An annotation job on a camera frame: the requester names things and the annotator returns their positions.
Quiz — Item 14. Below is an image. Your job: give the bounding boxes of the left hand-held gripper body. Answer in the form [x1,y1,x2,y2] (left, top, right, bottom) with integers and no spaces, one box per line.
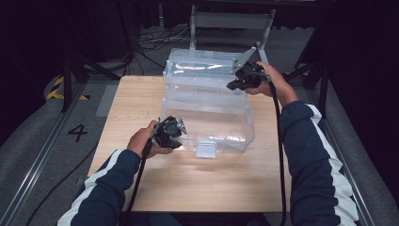
[152,116,188,149]

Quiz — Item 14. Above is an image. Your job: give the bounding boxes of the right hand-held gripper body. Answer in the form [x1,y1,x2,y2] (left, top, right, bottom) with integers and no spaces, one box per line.
[231,46,267,90]

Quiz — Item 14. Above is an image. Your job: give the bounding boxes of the clear plastic storage box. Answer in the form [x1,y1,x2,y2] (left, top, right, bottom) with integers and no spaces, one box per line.
[161,47,256,159]

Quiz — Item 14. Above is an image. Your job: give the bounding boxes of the person's left hand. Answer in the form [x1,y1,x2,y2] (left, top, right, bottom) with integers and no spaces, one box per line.
[126,121,173,159]

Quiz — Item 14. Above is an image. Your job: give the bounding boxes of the person's right hand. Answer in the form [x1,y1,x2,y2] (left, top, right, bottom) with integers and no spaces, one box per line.
[245,61,299,107]

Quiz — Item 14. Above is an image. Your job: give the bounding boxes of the grey floor plate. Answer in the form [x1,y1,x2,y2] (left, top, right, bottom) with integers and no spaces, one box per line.
[95,84,120,118]

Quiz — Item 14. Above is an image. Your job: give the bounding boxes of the black tripod stand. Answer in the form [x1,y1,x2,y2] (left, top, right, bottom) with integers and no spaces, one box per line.
[60,53,121,113]
[281,60,330,120]

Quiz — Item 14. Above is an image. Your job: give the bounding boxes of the yellow black floor tape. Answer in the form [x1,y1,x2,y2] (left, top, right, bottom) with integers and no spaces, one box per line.
[46,75,91,102]

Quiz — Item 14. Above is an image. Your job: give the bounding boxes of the grey metal stand frame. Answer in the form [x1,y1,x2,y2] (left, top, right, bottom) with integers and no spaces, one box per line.
[188,4,277,65]

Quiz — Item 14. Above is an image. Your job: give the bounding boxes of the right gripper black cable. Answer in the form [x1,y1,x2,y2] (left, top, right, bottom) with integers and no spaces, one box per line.
[250,72,288,226]

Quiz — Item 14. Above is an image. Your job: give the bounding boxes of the bundle of floor cables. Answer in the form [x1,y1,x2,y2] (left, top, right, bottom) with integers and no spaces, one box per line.
[136,24,192,69]

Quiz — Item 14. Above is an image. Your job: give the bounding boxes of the black floor cable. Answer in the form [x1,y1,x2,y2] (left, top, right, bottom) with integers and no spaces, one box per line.
[24,142,100,226]

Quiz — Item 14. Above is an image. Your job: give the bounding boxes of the metal floor rail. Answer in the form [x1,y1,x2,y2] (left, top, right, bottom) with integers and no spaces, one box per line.
[0,82,88,226]
[305,89,375,226]

